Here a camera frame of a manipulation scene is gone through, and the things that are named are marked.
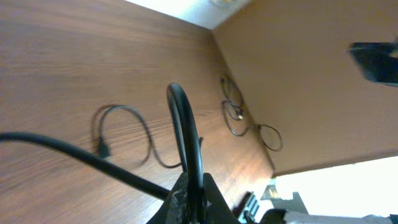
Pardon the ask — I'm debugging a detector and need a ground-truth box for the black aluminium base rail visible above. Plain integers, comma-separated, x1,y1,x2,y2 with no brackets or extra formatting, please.
234,192,259,223

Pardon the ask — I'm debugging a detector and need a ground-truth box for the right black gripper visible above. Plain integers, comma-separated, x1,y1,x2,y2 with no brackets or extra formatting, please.
348,42,397,86

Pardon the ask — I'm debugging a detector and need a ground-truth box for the white wall thermostat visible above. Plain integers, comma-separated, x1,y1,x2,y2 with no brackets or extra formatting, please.
210,0,239,8

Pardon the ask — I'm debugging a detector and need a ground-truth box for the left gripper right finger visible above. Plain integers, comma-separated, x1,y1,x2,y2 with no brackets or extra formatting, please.
203,173,239,224

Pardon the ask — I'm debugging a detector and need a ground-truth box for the thick black USB cable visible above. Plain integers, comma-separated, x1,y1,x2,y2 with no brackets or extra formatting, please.
0,82,205,224

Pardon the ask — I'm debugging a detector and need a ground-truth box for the thin black USB cable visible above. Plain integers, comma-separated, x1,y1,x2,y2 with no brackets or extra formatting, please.
219,74,284,152

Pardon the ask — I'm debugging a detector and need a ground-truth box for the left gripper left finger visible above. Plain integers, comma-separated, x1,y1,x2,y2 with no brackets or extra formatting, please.
147,172,189,224

